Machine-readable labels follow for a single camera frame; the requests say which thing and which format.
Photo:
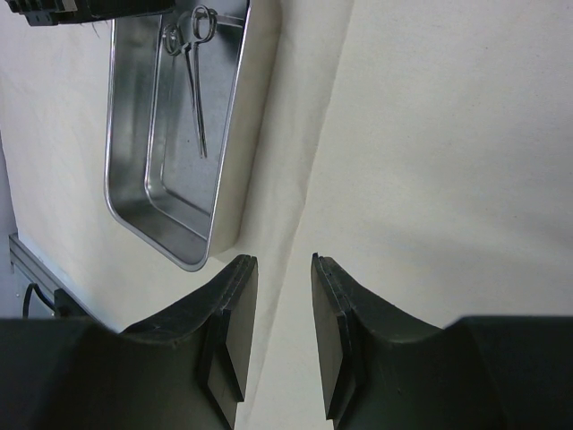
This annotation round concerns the steel instrument tray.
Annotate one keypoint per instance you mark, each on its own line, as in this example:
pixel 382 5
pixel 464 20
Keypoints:
pixel 157 185

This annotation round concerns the aluminium front rail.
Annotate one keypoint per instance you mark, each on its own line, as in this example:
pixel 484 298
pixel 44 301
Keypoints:
pixel 35 282

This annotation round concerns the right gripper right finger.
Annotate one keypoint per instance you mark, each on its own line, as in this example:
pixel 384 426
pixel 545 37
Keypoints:
pixel 382 368

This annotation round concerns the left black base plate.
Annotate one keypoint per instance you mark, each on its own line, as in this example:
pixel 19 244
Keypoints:
pixel 70 313

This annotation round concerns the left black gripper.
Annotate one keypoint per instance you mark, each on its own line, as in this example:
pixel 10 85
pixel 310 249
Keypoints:
pixel 60 12

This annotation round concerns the steel surgical scissors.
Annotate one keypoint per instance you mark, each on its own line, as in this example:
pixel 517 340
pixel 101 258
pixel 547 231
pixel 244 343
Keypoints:
pixel 203 24

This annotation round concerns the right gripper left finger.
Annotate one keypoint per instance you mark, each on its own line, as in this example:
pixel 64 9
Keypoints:
pixel 185 367

